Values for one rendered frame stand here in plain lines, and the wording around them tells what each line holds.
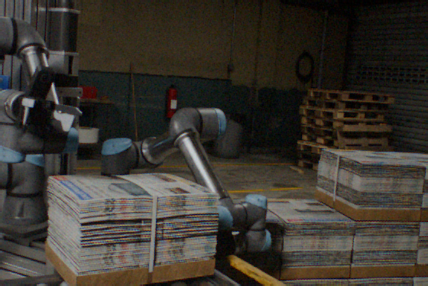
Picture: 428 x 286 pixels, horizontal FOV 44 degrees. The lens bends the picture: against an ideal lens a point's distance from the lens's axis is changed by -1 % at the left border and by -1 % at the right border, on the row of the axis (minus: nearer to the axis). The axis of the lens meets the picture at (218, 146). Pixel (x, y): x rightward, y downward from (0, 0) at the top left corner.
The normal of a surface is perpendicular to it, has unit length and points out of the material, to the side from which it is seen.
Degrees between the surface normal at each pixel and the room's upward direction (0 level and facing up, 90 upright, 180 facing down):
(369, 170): 90
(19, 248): 90
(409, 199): 90
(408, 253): 90
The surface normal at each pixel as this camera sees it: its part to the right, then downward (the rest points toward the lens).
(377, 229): 0.25, 0.14
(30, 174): 0.63, 0.15
